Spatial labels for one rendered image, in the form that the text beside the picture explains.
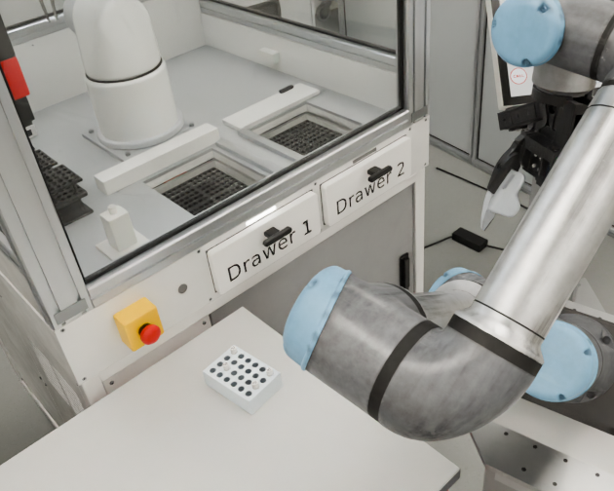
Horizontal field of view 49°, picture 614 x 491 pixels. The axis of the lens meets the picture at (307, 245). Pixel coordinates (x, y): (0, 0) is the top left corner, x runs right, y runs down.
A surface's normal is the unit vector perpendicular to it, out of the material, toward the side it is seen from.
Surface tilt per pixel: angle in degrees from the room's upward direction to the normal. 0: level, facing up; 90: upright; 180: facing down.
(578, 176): 40
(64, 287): 90
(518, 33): 82
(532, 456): 0
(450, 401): 61
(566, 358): 50
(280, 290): 90
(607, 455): 0
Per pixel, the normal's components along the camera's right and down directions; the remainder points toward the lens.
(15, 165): 0.67, 0.40
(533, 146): -0.95, 0.17
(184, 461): -0.10, -0.79
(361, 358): -0.49, -0.11
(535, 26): -0.65, 0.40
